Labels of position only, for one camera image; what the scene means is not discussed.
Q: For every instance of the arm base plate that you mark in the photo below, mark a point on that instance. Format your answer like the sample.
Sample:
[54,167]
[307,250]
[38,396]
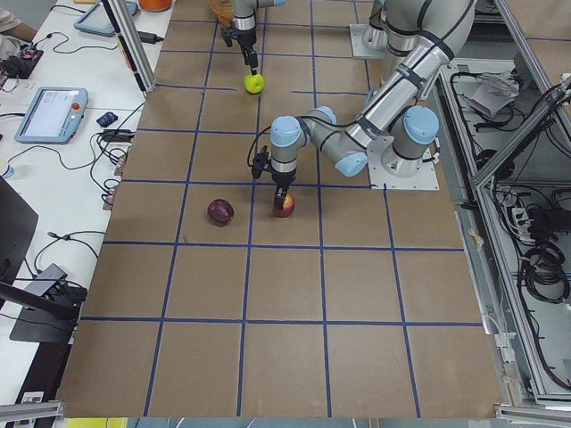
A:
[367,42]
[388,171]

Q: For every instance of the orange bucket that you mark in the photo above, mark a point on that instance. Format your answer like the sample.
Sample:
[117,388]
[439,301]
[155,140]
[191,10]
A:
[155,5]

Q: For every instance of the red yellow apple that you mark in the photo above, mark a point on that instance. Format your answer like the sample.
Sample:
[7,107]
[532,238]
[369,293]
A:
[287,207]

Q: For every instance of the green apple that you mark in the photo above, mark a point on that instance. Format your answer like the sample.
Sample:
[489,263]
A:
[254,83]

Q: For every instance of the dark red apple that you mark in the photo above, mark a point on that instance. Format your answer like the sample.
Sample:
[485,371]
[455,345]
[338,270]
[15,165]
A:
[221,211]

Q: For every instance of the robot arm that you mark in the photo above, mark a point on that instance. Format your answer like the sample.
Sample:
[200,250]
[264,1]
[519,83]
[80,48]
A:
[244,26]
[422,36]

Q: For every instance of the aluminium frame post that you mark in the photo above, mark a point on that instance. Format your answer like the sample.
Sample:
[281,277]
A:
[126,32]

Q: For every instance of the teach pendant tablet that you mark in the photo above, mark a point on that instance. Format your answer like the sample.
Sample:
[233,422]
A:
[54,115]

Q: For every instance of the wicker basket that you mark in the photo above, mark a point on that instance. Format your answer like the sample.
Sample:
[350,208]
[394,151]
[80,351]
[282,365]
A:
[223,9]

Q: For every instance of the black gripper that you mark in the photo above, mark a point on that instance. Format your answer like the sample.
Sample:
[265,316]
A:
[244,39]
[282,178]

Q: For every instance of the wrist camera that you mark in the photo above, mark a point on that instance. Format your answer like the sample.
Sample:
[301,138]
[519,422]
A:
[228,35]
[261,163]

